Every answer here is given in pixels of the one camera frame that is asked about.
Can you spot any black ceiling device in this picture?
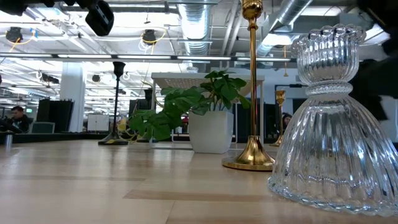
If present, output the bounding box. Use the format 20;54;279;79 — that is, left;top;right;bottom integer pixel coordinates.
6;26;23;43
142;29;157;46

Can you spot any white pillar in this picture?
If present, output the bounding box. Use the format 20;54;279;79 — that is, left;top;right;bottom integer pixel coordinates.
59;62;86;133

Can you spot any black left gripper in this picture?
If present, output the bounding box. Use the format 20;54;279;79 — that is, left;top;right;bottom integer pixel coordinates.
76;0;114;37

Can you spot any silver ventilation duct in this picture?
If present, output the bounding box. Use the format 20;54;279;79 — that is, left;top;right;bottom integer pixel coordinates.
257;0;313;57
177;0;216;57

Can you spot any black candlestick holder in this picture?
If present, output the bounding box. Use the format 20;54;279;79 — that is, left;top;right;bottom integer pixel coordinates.
98;61;129;146

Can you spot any clear glass candle holder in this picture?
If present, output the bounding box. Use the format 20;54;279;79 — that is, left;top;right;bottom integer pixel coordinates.
267;24;398;218

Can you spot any white perforated metal shelf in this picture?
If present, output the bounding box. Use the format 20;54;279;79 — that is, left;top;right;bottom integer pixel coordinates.
151;72;265;144

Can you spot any black partition screen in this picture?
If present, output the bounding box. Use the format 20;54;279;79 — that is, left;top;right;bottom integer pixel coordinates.
36;98;75;133

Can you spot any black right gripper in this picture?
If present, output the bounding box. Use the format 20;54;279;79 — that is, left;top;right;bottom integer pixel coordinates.
349;0;398;121

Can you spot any gold candlestick holder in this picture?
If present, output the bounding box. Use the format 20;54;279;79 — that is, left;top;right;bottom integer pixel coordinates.
269;90;287;147
221;0;276;172

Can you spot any green chair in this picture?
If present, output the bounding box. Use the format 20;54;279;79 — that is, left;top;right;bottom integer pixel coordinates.
30;121;56;134

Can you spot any white cabinet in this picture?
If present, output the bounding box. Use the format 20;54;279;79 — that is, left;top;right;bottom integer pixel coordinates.
86;114;110;132

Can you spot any person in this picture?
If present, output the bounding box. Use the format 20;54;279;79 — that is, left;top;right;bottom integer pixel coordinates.
281;112;293;131
0;105;32;134

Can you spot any artificial green leafy plant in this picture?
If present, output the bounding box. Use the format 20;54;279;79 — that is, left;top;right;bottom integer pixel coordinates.
127;70;251;141

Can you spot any white plant pot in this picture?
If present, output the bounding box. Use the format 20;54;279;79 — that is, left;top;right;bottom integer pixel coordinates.
188;110;234;154

